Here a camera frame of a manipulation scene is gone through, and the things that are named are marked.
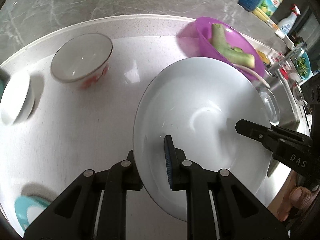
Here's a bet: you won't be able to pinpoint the large white bowl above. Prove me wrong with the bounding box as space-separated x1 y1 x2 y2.
133 57 271 220

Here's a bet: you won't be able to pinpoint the teal floral plate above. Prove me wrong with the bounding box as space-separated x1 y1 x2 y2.
15 196 51 231

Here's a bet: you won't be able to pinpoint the floral rimmed white bowl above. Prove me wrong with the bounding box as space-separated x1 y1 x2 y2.
50 33 113 90

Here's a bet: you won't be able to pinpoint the small white bowl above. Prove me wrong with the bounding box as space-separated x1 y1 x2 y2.
1 75 35 125

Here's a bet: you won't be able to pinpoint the person right hand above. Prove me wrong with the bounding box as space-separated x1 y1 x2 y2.
267 171 319 222

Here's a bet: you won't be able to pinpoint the stainless steel sink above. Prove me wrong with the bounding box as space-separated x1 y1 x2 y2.
257 77 300 131

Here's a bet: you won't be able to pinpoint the steel bowl in sink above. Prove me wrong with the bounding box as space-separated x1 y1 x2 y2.
259 87 281 125

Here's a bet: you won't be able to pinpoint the teal bowl chopped greens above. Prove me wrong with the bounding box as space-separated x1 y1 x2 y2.
294 51 312 80

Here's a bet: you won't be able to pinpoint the chrome faucet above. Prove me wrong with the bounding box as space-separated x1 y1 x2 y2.
264 41 307 81

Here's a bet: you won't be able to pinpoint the green peeled vegetable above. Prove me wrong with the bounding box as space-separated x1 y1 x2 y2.
210 23 255 69

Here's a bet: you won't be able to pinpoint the purple plastic basin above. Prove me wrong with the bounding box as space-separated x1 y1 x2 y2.
177 17 265 81

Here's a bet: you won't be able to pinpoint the white spray bottle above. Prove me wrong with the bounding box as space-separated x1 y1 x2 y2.
277 4 300 35

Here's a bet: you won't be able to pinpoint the teal bowl with greens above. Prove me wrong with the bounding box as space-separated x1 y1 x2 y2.
0 69 10 99

